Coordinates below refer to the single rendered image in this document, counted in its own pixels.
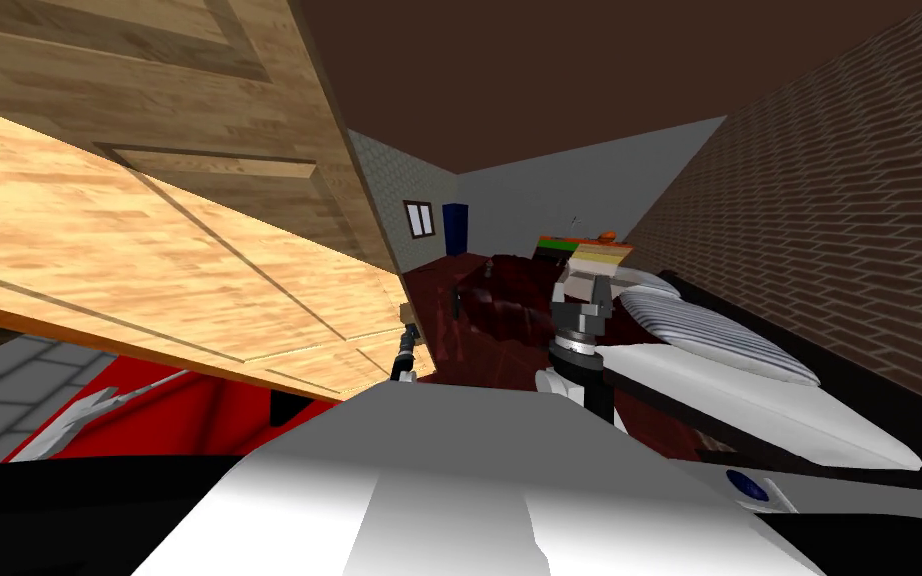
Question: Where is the light wooden door leaf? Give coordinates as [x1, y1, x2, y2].
[0, 95, 437, 403]

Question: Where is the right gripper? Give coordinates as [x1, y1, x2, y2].
[551, 269, 617, 341]

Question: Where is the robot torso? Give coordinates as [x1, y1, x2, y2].
[131, 379, 824, 576]

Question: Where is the white framed window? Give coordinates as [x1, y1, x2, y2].
[403, 199, 438, 241]

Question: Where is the dark wooden panelled door leaf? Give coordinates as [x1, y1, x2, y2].
[0, 0, 400, 275]

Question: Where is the pale grey pointed shape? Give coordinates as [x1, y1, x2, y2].
[8, 370, 192, 463]

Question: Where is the red flat shape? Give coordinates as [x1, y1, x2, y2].
[3, 355, 342, 463]

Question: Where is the dark red sofa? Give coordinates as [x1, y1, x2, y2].
[454, 254, 568, 347]

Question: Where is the blue door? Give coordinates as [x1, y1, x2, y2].
[441, 203, 471, 258]

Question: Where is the striped colourful shelf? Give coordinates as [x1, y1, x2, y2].
[532, 230, 636, 279]

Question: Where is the bed with striped pillow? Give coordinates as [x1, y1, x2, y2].
[598, 266, 922, 491]

